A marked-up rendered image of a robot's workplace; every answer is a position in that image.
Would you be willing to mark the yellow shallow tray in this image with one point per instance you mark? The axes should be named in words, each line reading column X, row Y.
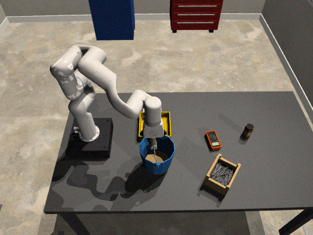
column 166, row 123

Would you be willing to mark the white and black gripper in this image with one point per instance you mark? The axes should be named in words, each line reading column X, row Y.
column 153, row 132

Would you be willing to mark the wooden crate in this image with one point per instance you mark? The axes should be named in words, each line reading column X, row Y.
column 222, row 176

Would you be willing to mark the orange digital multimeter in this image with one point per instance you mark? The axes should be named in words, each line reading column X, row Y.
column 213, row 140

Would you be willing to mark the small dark brown jar with black lid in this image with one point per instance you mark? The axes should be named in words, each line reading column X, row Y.
column 248, row 130

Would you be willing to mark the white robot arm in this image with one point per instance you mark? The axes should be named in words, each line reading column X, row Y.
column 78, row 88

